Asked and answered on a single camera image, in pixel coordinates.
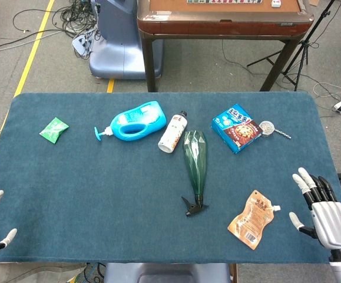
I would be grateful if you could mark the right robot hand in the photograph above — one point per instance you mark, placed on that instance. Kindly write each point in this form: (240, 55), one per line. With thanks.
(332, 224)

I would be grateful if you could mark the green spray bottle black trigger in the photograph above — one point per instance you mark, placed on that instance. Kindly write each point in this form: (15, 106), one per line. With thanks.
(194, 156)

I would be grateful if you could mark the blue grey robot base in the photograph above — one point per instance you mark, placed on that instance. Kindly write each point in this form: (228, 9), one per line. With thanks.
(120, 44)

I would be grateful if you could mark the blue pump detergent bottle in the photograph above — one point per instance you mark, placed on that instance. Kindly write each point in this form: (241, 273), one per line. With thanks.
(146, 118)

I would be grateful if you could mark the white drink bottle black cap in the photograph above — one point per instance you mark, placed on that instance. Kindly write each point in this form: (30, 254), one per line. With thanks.
(173, 132)

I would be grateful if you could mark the orange spouted pouch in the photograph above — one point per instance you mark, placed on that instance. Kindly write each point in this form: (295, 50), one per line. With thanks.
(254, 221)

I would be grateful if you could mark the green snack sachet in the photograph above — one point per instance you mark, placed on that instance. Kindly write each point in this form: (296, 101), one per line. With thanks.
(54, 129)

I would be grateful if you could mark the blue table cloth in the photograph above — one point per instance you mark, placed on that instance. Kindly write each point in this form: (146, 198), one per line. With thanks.
(99, 191)

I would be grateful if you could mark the blue cookie box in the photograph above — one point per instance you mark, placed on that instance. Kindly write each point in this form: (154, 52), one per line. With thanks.
(236, 129)

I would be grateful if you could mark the grey robot torso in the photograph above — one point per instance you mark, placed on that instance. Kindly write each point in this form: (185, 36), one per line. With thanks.
(164, 272)

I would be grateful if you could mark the black tripod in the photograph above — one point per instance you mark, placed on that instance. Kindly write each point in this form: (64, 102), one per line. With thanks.
(301, 44)

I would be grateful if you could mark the grey power strip with plugs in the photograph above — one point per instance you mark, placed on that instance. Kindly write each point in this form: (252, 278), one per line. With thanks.
(83, 41)

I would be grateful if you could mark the brown mahjong table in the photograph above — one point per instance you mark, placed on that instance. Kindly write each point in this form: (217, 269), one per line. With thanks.
(223, 25)

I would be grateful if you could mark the single white mahjong tile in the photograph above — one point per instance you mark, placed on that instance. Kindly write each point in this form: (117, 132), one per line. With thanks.
(276, 3)

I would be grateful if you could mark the row of face-up mahjong tiles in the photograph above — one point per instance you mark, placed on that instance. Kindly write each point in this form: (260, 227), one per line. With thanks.
(223, 1)

